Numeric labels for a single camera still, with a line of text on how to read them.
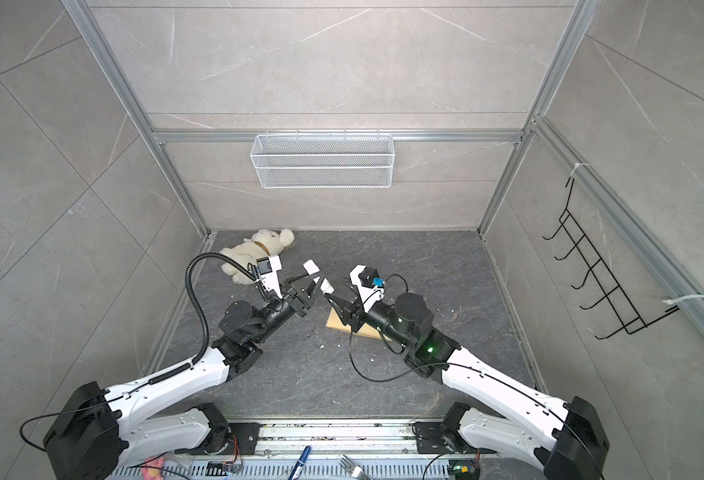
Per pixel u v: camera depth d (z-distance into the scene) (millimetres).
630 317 592
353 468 686
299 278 638
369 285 538
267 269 600
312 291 677
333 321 621
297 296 609
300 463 691
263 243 1058
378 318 580
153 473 665
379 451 730
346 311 572
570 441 386
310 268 647
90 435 393
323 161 1005
